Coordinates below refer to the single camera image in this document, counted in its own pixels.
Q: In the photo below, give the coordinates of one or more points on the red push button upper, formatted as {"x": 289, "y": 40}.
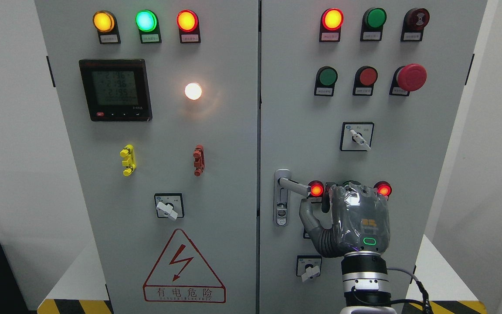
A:
{"x": 364, "y": 81}

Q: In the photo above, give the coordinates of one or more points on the grey left cabinet door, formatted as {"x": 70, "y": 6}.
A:
{"x": 220, "y": 205}

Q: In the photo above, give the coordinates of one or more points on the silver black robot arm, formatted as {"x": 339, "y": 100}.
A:
{"x": 365, "y": 284}

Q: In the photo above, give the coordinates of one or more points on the red lit indicator top right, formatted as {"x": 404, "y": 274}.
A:
{"x": 330, "y": 25}

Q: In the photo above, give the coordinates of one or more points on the red electric hazard warning sticker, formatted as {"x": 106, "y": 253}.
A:
{"x": 181, "y": 274}

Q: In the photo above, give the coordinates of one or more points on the green indicator top right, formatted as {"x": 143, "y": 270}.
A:
{"x": 373, "y": 24}

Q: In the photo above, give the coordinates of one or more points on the white selector switch upper right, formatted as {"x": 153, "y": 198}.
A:
{"x": 356, "y": 136}

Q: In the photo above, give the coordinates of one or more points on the green push button upper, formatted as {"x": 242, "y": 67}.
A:
{"x": 325, "y": 81}

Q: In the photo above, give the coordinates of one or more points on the green indicator middle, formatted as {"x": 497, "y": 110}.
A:
{"x": 351, "y": 182}

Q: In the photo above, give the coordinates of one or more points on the red emergency stop mushroom button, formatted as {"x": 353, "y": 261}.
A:
{"x": 407, "y": 79}

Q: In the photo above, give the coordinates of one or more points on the silver door handle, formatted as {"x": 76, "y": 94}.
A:
{"x": 283, "y": 185}

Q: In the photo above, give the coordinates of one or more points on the white selector switch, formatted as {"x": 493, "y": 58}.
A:
{"x": 308, "y": 267}
{"x": 356, "y": 136}

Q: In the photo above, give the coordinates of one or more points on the white lit indicator light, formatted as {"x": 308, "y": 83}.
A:
{"x": 193, "y": 91}

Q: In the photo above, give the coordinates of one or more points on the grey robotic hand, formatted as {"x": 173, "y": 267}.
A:
{"x": 360, "y": 221}

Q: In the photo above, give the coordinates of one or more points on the red lit indicator middle right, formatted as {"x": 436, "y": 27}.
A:
{"x": 384, "y": 188}

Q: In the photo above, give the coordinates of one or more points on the white selector switch left door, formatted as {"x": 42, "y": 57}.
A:
{"x": 169, "y": 205}

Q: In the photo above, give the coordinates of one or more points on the black digital power meter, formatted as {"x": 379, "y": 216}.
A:
{"x": 116, "y": 89}

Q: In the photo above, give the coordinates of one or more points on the red terminal connector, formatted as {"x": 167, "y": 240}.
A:
{"x": 199, "y": 162}

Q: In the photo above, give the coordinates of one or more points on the white platform with hazard stripes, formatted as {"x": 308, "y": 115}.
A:
{"x": 81, "y": 290}

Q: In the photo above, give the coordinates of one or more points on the grey right cabinet door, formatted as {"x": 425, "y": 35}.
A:
{"x": 302, "y": 132}

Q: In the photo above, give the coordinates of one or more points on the grey cabinet door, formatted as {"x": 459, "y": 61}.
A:
{"x": 220, "y": 205}
{"x": 302, "y": 132}

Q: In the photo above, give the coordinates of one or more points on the yellow terminal connector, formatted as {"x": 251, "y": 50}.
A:
{"x": 129, "y": 160}

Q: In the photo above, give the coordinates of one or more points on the green lit indicator light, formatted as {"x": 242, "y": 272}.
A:
{"x": 148, "y": 27}

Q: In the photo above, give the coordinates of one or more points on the dark red buzzer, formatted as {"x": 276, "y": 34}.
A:
{"x": 414, "y": 22}

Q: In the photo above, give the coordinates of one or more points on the yellow indicator light top left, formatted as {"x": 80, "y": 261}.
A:
{"x": 107, "y": 27}

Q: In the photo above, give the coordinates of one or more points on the white selector switch lower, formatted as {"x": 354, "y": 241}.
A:
{"x": 308, "y": 267}

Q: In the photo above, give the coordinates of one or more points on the red lit indicator light left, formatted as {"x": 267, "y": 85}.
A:
{"x": 189, "y": 26}

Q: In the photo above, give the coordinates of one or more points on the red lit indicator middle left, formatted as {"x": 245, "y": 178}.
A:
{"x": 316, "y": 191}

